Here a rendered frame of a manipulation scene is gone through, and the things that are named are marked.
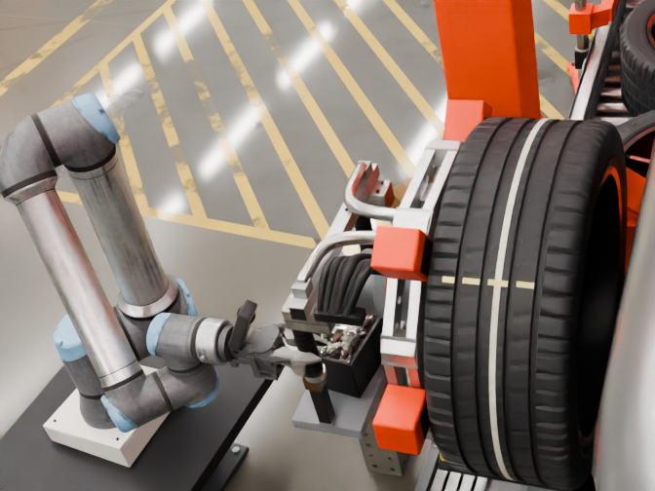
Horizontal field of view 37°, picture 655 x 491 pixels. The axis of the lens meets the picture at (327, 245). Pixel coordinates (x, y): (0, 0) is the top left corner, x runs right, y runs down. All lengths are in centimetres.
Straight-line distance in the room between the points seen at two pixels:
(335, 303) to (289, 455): 115
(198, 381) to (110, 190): 45
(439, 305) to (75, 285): 81
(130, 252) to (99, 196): 18
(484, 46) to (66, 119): 85
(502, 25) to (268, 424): 141
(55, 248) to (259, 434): 106
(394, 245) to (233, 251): 196
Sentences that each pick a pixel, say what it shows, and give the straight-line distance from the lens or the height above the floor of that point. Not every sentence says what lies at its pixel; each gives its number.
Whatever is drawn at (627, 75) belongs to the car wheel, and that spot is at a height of 42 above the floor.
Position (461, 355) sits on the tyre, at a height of 101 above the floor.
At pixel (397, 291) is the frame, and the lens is 164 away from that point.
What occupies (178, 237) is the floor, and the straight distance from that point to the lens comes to 363.
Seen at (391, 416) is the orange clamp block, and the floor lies 89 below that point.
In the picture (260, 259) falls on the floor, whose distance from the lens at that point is 340.
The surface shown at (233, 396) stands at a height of 30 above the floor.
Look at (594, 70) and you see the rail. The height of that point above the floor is 39.
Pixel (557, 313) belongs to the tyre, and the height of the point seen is 107.
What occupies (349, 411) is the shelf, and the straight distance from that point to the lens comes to 226.
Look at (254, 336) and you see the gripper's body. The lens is 192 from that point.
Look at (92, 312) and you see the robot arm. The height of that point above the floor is 89.
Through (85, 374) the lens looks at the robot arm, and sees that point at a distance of 245.
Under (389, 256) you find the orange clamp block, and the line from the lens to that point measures 155.
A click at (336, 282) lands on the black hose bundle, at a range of 170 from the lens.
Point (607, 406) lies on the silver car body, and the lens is 72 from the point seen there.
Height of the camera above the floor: 216
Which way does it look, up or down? 40 degrees down
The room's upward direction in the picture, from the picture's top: 15 degrees counter-clockwise
